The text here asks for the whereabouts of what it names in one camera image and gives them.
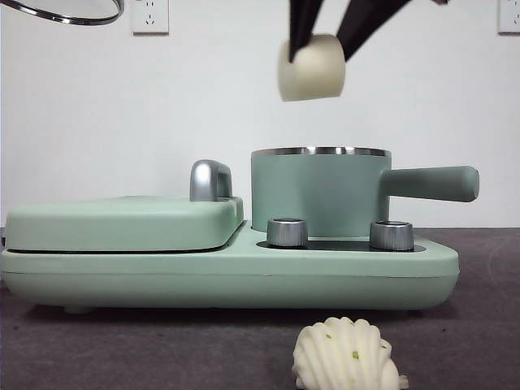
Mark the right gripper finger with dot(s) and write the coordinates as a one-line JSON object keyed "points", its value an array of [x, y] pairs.
{"points": [[361, 20], [304, 20]]}

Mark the plain white steamed bun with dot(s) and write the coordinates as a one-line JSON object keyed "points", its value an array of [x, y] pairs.
{"points": [[315, 75]]}

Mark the glass pot lid green knob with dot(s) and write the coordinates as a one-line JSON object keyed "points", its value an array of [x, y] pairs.
{"points": [[61, 9]]}

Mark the scallion flower roll bun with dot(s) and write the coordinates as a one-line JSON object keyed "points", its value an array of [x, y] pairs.
{"points": [[345, 357]]}

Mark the silver control knob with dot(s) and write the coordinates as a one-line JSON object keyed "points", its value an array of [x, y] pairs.
{"points": [[286, 233], [391, 236]]}

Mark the green breakfast machine base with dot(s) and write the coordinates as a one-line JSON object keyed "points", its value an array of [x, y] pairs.
{"points": [[243, 284]]}

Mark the green hinged griddle cover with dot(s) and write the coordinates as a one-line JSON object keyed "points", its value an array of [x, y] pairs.
{"points": [[122, 227]]}

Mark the white wall socket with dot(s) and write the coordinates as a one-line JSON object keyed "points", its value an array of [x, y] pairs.
{"points": [[510, 16], [149, 16]]}

